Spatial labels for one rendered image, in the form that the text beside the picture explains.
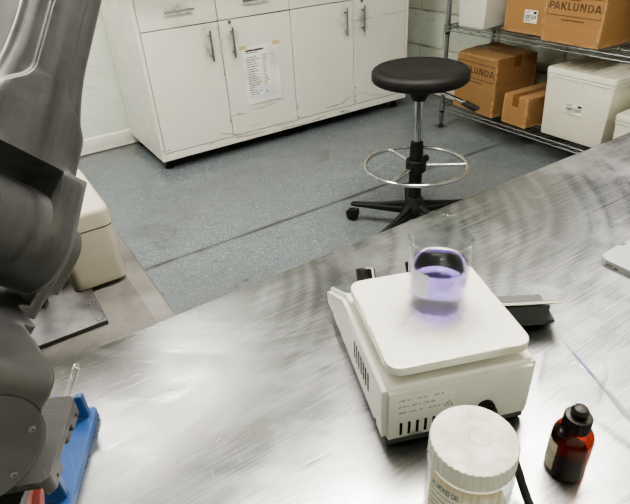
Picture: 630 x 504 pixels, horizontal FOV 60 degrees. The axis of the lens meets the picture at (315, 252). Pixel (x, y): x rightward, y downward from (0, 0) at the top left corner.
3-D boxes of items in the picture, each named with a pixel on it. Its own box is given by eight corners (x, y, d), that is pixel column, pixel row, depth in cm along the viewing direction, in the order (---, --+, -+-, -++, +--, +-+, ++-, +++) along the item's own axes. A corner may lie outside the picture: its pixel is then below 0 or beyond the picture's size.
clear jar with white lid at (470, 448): (433, 463, 44) (439, 393, 40) (510, 488, 42) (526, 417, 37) (412, 530, 39) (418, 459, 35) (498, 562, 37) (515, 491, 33)
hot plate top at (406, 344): (347, 289, 51) (347, 281, 51) (466, 268, 53) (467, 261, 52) (389, 380, 41) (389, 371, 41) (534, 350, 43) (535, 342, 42)
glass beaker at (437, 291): (462, 333, 44) (472, 250, 40) (397, 320, 46) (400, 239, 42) (472, 291, 49) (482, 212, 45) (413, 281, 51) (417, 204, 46)
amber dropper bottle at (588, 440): (590, 465, 43) (611, 403, 39) (575, 491, 41) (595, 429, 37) (552, 444, 45) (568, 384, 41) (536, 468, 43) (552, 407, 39)
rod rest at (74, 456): (62, 418, 50) (49, 390, 48) (100, 413, 50) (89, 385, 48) (28, 520, 42) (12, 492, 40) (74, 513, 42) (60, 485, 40)
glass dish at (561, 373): (553, 406, 48) (558, 389, 47) (529, 363, 53) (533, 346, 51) (615, 401, 48) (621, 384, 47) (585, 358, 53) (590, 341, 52)
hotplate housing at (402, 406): (326, 307, 62) (323, 247, 57) (435, 288, 64) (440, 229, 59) (390, 475, 43) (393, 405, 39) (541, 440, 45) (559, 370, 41)
